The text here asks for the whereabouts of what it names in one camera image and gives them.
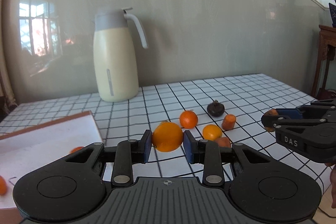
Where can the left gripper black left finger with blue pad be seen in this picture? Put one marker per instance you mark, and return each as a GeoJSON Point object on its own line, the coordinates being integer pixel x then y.
{"type": "Point", "coordinates": [128, 153]}

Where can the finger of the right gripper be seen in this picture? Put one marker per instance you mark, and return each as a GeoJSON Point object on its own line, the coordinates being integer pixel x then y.
{"type": "Point", "coordinates": [305, 112]}
{"type": "Point", "coordinates": [285, 121]}

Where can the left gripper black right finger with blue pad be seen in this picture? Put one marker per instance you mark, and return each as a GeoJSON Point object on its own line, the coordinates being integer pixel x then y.
{"type": "Point", "coordinates": [207, 153]}

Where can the large orange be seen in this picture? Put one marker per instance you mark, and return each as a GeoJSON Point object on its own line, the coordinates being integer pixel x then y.
{"type": "Point", "coordinates": [167, 137]}

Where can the person's hand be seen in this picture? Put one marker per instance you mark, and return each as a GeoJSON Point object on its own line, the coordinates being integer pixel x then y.
{"type": "Point", "coordinates": [333, 183]}

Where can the yellow orange citrus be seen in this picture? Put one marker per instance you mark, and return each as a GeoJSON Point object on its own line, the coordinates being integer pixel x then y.
{"type": "Point", "coordinates": [211, 132]}

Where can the reddish carrot piece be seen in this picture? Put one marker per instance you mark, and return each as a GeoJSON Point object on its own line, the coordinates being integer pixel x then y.
{"type": "Point", "coordinates": [223, 142]}

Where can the carrot chunk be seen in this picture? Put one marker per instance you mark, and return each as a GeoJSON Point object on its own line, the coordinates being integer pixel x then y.
{"type": "Point", "coordinates": [228, 122]}

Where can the round orange tangerine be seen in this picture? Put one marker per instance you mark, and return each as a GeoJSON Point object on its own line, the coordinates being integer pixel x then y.
{"type": "Point", "coordinates": [188, 119]}

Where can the white checked tablecloth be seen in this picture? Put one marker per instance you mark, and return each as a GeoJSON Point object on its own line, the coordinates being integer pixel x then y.
{"type": "Point", "coordinates": [244, 149]}

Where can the dark mangosteen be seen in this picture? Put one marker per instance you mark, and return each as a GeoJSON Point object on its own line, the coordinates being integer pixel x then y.
{"type": "Point", "coordinates": [216, 109]}

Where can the small tangerine in tray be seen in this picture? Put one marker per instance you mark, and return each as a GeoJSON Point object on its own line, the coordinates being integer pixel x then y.
{"type": "Point", "coordinates": [76, 149]}

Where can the dark wooden side table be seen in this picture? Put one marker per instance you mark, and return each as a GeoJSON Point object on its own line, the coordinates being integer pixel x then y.
{"type": "Point", "coordinates": [326, 52]}

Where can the cream thermos jug grey lid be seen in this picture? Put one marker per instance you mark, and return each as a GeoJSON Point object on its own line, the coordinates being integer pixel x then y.
{"type": "Point", "coordinates": [114, 57]}

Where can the white shallow cardboard tray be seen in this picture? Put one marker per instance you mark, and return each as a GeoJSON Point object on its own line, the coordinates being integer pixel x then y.
{"type": "Point", "coordinates": [25, 150]}

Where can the small orange tangerine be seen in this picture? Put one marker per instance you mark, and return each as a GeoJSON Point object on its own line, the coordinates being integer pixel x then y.
{"type": "Point", "coordinates": [3, 186]}

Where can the beige curtain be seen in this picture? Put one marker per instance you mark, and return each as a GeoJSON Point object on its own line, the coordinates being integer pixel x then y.
{"type": "Point", "coordinates": [8, 102]}

